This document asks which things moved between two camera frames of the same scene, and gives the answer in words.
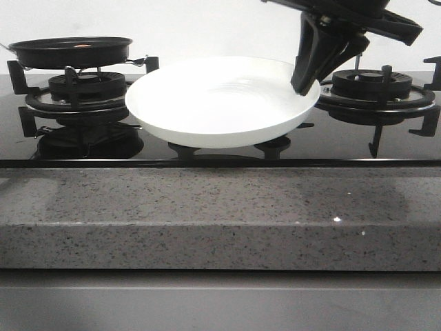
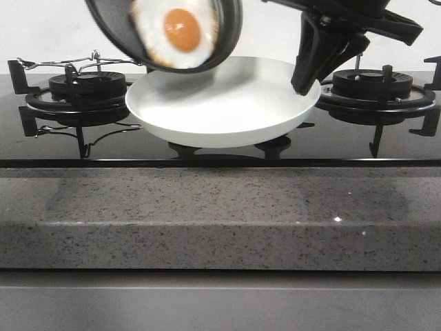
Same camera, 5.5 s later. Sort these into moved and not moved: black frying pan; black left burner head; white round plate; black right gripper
Moved: black frying pan
Not moved: white round plate; black left burner head; black right gripper
